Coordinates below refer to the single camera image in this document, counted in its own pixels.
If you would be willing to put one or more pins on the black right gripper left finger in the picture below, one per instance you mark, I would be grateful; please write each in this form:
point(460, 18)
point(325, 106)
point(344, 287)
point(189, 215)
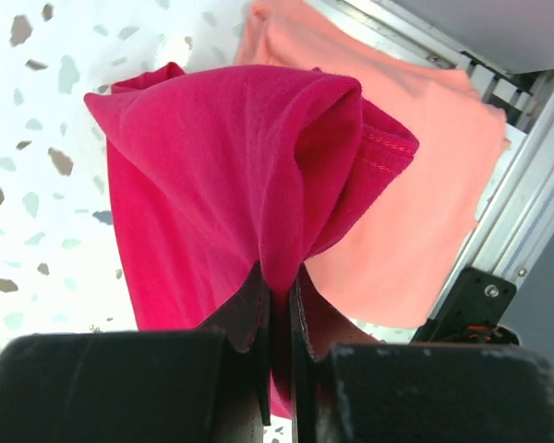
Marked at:
point(207, 384)

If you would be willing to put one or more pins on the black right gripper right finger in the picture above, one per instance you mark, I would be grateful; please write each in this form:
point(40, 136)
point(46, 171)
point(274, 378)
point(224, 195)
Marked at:
point(346, 387)

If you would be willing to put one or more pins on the magenta t shirt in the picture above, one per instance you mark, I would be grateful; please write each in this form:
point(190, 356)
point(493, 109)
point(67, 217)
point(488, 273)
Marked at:
point(213, 172)

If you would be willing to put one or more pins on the folded peach t shirt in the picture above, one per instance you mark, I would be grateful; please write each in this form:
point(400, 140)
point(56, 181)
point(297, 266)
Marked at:
point(389, 268)

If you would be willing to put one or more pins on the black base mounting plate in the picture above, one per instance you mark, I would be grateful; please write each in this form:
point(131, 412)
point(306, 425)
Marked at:
point(472, 312)

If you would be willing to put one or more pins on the aluminium table frame rail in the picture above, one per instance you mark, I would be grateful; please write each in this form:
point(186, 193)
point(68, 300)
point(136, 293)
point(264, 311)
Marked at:
point(517, 207)

